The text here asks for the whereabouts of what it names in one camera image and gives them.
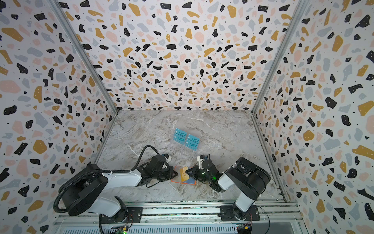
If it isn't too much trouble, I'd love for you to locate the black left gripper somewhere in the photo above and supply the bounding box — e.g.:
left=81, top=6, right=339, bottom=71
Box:
left=154, top=166, right=181, bottom=181

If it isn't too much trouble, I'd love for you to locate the orange card holder wallet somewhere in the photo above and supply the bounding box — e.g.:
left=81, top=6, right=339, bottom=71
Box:
left=171, top=166, right=196, bottom=185

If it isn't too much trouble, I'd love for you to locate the gold VIP card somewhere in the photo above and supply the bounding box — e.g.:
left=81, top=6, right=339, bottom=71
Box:
left=180, top=166, right=190, bottom=182

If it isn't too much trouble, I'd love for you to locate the teal vip card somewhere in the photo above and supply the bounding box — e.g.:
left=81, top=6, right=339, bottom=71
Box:
left=173, top=135, right=186, bottom=145
left=185, top=140, right=198, bottom=151
left=174, top=128, right=187, bottom=139
left=187, top=134, right=200, bottom=144

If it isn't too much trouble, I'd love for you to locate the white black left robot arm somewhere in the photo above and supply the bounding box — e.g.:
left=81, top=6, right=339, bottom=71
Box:
left=54, top=154, right=178, bottom=218

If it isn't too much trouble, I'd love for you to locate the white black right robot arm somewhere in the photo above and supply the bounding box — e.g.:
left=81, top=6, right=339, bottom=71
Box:
left=186, top=156, right=271, bottom=221

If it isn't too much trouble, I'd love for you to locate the clear acrylic card display stand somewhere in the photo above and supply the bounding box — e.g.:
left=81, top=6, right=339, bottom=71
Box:
left=173, top=128, right=201, bottom=159

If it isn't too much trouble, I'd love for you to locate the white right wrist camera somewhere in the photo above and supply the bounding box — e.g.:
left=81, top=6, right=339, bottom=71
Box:
left=197, top=155, right=208, bottom=170

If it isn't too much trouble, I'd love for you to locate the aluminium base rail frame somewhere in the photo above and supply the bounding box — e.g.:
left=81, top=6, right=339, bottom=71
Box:
left=52, top=200, right=307, bottom=234

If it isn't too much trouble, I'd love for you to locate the black corrugated cable hose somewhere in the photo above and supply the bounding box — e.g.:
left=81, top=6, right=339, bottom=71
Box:
left=53, top=145, right=161, bottom=214

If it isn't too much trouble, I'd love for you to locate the aluminium corner post left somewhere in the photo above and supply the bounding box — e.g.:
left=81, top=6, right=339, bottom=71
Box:
left=47, top=1, right=118, bottom=115

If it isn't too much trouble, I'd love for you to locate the aluminium corner post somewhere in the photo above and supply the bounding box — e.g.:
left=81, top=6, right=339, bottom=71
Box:
left=47, top=1, right=118, bottom=115
left=251, top=0, right=310, bottom=115

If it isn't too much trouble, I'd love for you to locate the aluminium corner post right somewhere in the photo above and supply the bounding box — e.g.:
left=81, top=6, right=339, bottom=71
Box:
left=251, top=0, right=310, bottom=115

